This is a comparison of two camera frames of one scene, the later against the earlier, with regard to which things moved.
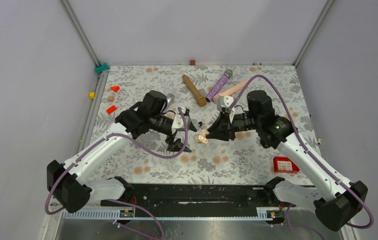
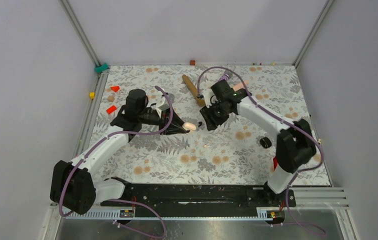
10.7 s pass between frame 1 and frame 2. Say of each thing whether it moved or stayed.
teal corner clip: stayed
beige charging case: moved
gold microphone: stayed
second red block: stayed
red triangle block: stayed
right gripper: moved
